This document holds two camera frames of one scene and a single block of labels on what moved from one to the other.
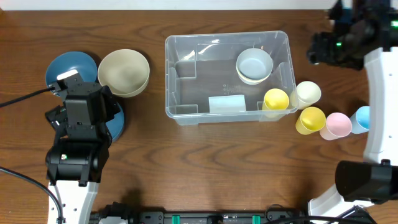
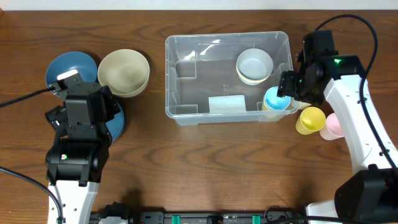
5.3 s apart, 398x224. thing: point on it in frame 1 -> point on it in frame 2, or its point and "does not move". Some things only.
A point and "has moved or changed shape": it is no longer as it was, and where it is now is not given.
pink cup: (337, 126) does not move
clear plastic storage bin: (229, 76) does not move
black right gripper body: (319, 48) -> (288, 84)
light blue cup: (360, 120) has moved or changed shape
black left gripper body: (109, 106) does not move
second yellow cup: (311, 119) does not move
